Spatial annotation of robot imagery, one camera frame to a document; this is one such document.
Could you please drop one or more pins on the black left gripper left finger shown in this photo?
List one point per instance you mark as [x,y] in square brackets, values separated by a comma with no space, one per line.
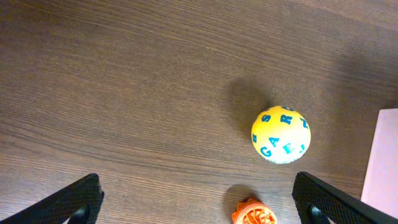
[79,202]

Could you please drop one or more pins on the orange lattice ball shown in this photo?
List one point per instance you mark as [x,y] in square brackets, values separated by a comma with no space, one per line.
[253,212]

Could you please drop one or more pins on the white cardboard box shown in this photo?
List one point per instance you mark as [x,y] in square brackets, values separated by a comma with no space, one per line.
[380,184]

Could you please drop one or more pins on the yellow ball blue letters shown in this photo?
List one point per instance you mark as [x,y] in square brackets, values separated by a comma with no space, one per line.
[280,134]

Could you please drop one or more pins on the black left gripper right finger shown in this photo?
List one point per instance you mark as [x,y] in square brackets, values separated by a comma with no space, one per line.
[319,202]

